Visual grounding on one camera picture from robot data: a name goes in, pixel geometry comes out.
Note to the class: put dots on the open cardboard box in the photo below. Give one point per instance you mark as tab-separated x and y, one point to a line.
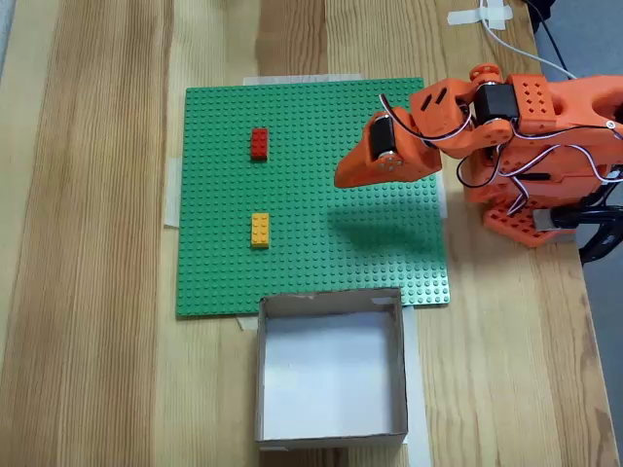
331	370

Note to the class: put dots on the red lego block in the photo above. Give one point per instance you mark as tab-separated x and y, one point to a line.
260	145

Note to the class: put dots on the masking tape strip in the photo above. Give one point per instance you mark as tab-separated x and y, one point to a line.
247	322
171	194
465	17
302	79
499	14
417	389
443	199

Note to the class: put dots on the black table clamp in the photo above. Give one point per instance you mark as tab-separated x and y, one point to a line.
567	220

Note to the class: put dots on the green lego baseplate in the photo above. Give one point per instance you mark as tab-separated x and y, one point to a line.
292	272

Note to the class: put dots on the yellow lego block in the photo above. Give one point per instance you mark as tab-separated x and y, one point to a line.
260	231

